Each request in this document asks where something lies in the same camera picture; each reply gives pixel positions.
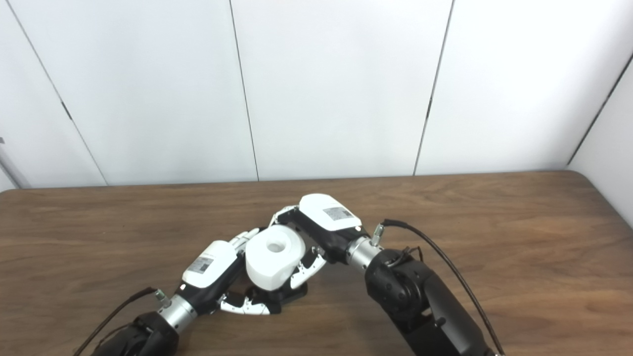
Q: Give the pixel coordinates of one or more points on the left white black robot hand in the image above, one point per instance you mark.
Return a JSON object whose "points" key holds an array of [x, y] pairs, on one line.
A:
{"points": [[210, 264]]}

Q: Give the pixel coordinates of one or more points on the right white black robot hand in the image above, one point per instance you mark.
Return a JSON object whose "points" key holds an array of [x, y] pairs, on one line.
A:
{"points": [[326, 212]]}

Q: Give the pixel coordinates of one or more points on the round white plastic piece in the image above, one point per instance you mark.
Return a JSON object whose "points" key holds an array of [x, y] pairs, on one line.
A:
{"points": [[267, 272]]}

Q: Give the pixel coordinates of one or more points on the black plastic holder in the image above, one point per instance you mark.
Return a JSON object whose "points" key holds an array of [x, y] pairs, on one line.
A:
{"points": [[292, 295]]}

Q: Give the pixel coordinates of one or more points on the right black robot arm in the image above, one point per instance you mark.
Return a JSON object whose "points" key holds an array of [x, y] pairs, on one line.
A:
{"points": [[420, 301]]}

